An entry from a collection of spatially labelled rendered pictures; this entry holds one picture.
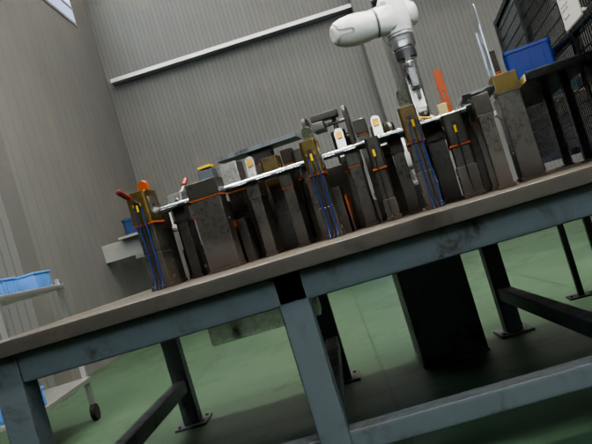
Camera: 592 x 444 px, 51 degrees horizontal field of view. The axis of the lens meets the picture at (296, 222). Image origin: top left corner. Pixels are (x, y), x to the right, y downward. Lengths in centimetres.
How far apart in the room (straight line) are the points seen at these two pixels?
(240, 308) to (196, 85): 904
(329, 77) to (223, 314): 887
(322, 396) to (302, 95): 885
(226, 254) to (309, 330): 71
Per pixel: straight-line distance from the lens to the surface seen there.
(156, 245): 230
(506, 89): 220
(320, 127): 253
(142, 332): 167
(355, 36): 233
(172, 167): 1041
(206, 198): 225
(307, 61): 1041
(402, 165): 231
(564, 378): 174
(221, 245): 224
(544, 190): 163
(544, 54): 244
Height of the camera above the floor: 74
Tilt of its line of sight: 1 degrees up
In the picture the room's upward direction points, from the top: 17 degrees counter-clockwise
